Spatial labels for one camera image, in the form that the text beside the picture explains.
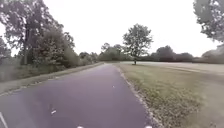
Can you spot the row of trees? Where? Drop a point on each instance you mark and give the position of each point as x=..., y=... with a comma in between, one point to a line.
x=40, y=40

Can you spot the grass field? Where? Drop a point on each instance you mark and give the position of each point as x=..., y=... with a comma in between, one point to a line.
x=173, y=86

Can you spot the small leafy tree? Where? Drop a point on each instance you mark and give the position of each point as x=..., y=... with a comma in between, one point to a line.
x=137, y=40

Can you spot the distant tree line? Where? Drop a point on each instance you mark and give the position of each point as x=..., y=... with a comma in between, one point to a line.
x=165, y=53

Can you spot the grey asphalt path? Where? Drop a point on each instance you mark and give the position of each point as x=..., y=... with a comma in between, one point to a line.
x=90, y=96

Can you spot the large leafy tree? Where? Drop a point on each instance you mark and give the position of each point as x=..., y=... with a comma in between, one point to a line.
x=211, y=16

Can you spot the grass verge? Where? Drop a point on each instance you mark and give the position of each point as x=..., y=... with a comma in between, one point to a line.
x=36, y=80

